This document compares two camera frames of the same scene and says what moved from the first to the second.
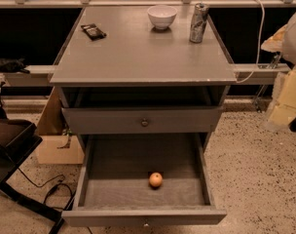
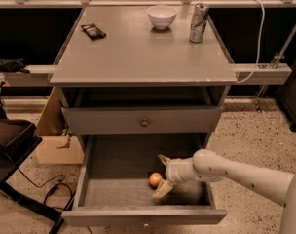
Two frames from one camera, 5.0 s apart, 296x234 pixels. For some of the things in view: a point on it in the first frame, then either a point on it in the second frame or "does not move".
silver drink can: [199, 22] does not move
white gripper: [295, 39] -> [171, 172]
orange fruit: [155, 178] does not move
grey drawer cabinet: [119, 73] does not move
